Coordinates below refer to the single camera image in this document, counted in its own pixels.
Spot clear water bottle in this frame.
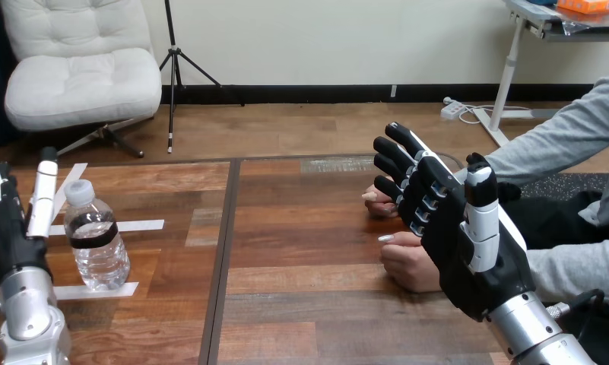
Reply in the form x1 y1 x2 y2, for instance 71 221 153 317
62 179 132 293

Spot black cable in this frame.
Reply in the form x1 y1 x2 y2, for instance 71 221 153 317
547 288 608 346

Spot person's hand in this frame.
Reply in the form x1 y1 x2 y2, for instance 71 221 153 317
361 176 401 219
377 230 442 295

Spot dark speckled floor mat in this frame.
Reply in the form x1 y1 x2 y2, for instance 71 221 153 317
519 172 609 201

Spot black tripod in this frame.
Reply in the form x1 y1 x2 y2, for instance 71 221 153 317
157 0 246 155

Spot white desk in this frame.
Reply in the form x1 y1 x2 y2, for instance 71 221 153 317
472 0 609 148

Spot orange thing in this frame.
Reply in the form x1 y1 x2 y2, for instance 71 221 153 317
556 0 609 15

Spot white cushioned chair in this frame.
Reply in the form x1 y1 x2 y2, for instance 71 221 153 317
0 0 163 159

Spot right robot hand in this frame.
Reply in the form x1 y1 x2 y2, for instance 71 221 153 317
373 122 538 324

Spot white power strip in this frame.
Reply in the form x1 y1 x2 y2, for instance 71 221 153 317
439 97 467 122

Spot person's forearm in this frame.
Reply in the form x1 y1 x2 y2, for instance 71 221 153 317
526 238 609 317
454 61 609 189

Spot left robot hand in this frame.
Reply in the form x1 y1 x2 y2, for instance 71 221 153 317
0 147 60 293

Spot person's body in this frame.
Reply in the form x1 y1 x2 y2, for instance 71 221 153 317
497 156 609 365

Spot tangle of cables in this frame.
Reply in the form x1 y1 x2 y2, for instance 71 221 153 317
457 103 534 126

